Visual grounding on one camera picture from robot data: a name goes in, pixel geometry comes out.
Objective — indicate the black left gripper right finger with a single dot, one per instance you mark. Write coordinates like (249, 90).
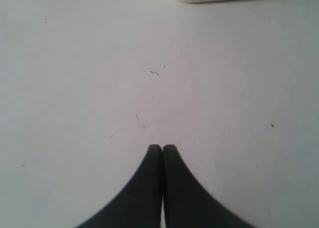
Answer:
(187, 204)

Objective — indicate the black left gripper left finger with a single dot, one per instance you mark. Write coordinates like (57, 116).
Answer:
(138, 204)

